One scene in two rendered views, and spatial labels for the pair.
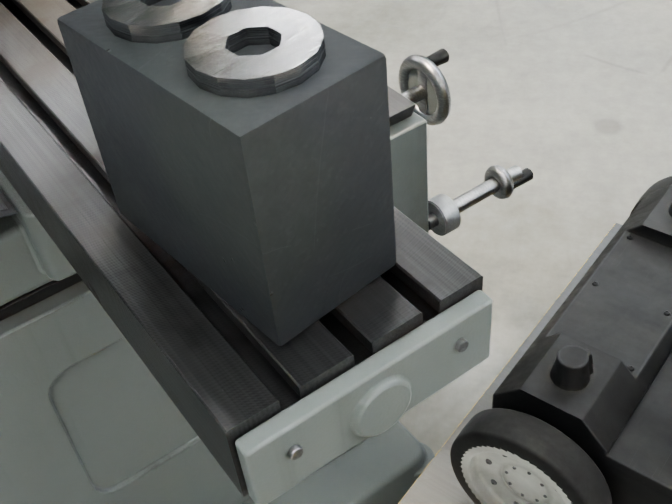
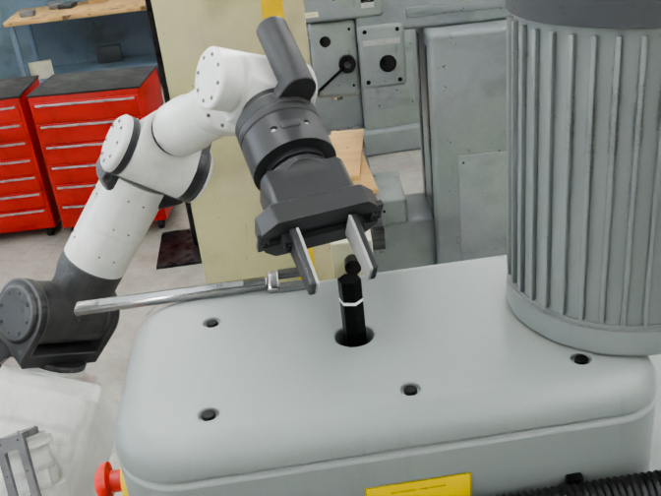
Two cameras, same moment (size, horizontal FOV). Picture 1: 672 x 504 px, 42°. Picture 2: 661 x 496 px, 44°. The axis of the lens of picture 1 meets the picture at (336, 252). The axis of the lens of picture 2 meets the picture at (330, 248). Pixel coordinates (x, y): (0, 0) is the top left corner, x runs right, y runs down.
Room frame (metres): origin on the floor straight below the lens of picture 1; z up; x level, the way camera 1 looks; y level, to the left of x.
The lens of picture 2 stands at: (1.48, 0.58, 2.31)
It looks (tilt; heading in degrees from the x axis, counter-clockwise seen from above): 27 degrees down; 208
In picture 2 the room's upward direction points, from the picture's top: 6 degrees counter-clockwise
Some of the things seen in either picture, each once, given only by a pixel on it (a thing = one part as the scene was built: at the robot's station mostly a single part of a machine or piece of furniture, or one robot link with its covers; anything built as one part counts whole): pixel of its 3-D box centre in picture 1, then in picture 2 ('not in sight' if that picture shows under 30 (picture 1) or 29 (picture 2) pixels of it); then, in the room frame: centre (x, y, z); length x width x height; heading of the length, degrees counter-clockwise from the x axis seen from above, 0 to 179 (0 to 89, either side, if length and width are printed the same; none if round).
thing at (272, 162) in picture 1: (232, 138); not in sight; (0.54, 0.07, 1.09); 0.22 x 0.12 x 0.20; 38
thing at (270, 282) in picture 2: not in sight; (191, 292); (0.89, 0.09, 1.89); 0.24 x 0.04 x 0.01; 121
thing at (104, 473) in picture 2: not in sight; (113, 481); (1.04, 0.07, 1.76); 0.04 x 0.03 x 0.04; 31
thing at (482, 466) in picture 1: (528, 480); not in sight; (0.59, -0.20, 0.50); 0.20 x 0.05 x 0.20; 48
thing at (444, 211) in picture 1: (479, 192); not in sight; (1.07, -0.24, 0.57); 0.22 x 0.06 x 0.06; 121
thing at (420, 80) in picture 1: (406, 99); not in sight; (1.17, -0.14, 0.69); 0.16 x 0.12 x 0.12; 121
